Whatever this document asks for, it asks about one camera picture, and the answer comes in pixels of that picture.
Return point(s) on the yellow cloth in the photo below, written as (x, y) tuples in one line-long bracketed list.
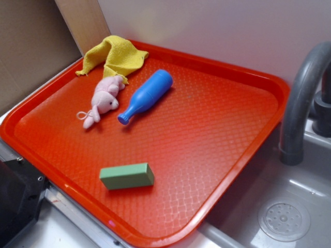
[(119, 56)]

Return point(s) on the blue plastic bottle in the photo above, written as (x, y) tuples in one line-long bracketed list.
[(147, 95)]

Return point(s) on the grey plastic sink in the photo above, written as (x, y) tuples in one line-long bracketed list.
[(275, 205)]

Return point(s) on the green rectangular block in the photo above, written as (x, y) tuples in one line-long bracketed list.
[(127, 176)]

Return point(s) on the brown cardboard panel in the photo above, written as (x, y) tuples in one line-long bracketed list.
[(39, 39)]

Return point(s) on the red plastic tray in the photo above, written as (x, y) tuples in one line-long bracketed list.
[(196, 139)]

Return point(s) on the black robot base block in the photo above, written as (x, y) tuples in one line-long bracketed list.
[(22, 192)]

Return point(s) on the pink plush toy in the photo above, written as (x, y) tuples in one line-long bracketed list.
[(103, 100)]

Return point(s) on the grey curved faucet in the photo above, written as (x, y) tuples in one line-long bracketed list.
[(310, 91)]

